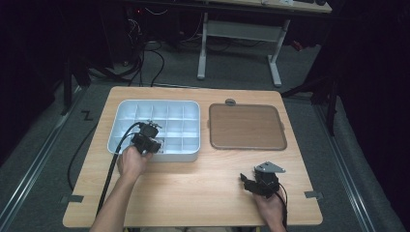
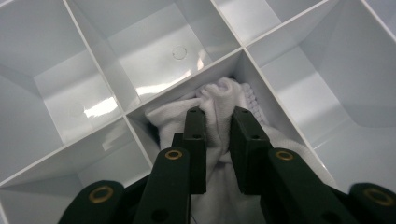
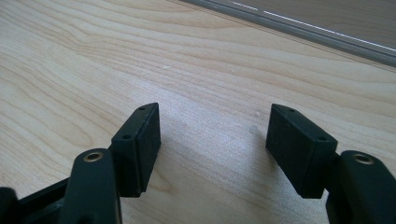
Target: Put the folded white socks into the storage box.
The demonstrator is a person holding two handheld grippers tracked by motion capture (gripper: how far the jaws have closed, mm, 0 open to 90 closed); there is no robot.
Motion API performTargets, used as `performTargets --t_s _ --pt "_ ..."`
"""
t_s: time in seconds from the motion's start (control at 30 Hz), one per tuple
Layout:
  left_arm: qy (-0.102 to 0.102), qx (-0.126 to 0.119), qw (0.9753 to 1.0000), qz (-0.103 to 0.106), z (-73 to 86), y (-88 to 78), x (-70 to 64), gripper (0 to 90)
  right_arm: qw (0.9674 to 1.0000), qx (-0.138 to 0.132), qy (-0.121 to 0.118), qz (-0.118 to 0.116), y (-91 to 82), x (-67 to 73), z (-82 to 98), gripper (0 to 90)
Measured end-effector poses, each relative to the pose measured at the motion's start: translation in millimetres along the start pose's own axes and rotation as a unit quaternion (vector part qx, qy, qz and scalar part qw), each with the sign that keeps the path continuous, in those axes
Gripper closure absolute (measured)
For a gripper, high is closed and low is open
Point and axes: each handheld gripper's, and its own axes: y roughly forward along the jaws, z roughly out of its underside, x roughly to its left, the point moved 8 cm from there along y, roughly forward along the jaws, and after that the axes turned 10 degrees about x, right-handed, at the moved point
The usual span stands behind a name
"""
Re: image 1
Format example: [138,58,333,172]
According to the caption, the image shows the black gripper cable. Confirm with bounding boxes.
[67,121,144,217]
[276,183,289,230]

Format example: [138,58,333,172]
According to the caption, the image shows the white-legged wooden desk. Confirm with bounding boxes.
[196,0,333,89]

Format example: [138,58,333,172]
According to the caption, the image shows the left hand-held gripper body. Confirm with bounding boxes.
[130,119,162,156]

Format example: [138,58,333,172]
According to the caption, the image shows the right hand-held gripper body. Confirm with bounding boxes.
[247,160,287,199]

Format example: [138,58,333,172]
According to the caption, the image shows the metal floor rail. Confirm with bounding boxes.
[313,104,377,232]
[0,86,83,224]

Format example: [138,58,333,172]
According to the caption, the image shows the black floor cables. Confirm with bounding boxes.
[86,6,166,88]

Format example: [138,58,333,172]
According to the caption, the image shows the brown box lid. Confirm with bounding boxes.
[207,102,288,152]

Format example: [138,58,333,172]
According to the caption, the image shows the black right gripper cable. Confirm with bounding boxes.
[276,183,289,230]

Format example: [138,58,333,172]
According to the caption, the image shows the person's right hand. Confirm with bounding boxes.
[252,188,288,226]

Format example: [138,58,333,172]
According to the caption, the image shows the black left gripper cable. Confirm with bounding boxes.
[67,121,144,217]

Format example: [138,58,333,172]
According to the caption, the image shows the person's left hand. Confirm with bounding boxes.
[116,144,155,186]

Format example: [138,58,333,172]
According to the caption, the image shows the white compartment storage box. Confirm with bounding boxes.
[106,99,201,163]

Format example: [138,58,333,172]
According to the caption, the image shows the black metal stand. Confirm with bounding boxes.
[279,75,341,137]
[60,54,93,117]

